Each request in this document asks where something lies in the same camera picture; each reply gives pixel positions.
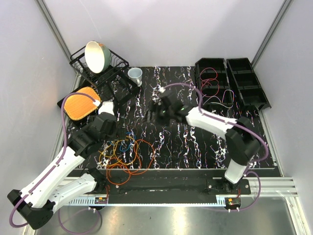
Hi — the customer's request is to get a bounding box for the black bin near left column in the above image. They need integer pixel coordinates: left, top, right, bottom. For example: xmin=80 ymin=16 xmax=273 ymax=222
xmin=200 ymin=86 xmax=235 ymax=109

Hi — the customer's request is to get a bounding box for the aluminium rail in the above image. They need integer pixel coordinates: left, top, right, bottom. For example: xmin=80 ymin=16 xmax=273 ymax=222
xmin=48 ymin=178 xmax=297 ymax=210

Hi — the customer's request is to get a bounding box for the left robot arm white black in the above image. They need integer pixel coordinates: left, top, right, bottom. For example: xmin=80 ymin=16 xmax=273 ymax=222
xmin=7 ymin=111 xmax=118 ymax=230

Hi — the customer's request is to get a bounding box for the black wire dish rack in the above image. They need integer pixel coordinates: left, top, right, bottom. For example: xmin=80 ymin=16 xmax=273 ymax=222
xmin=69 ymin=47 xmax=140 ymax=108

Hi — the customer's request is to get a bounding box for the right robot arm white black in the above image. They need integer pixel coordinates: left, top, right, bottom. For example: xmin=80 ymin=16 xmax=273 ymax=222
xmin=144 ymin=91 xmax=261 ymax=194

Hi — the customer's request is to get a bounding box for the black bin middle right column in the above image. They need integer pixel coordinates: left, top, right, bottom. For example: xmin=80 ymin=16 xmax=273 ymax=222
xmin=232 ymin=72 xmax=260 ymax=88

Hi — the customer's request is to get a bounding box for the cream green bowl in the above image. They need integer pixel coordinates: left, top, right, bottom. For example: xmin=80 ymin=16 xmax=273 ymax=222
xmin=85 ymin=41 xmax=112 ymax=73

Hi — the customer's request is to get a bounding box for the black bin near right column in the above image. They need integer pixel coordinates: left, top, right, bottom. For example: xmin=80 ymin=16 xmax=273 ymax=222
xmin=238 ymin=87 xmax=271 ymax=111

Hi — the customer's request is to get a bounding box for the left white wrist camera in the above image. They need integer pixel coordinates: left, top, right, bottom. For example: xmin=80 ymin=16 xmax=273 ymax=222
xmin=98 ymin=101 xmax=114 ymax=116

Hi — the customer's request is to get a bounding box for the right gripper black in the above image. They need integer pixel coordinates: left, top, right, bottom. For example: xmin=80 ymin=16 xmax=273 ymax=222
xmin=141 ymin=101 xmax=173 ymax=128

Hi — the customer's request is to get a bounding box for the black bin far left column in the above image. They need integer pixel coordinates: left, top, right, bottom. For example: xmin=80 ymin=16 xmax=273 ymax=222
xmin=195 ymin=58 xmax=226 ymax=73

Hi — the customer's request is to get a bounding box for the purple pink cable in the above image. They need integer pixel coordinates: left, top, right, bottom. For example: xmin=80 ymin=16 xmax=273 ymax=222
xmin=202 ymin=89 xmax=237 ymax=108

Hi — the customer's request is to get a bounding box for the black bin far right column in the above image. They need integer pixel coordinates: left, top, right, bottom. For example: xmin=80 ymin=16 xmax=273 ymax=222
xmin=226 ymin=58 xmax=253 ymax=73

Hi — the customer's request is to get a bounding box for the left purple robot hose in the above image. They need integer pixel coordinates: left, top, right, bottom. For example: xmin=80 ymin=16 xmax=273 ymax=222
xmin=9 ymin=92 xmax=102 ymax=233

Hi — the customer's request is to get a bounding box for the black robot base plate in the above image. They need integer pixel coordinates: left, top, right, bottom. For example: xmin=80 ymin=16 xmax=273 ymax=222
xmin=96 ymin=172 xmax=251 ymax=207

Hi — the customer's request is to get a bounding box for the blue cable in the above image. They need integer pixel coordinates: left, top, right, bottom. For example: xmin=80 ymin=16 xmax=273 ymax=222
xmin=110 ymin=132 xmax=136 ymax=152

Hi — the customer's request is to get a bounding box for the light blue cup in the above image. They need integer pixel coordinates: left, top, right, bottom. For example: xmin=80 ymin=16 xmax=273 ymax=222
xmin=128 ymin=68 xmax=143 ymax=87

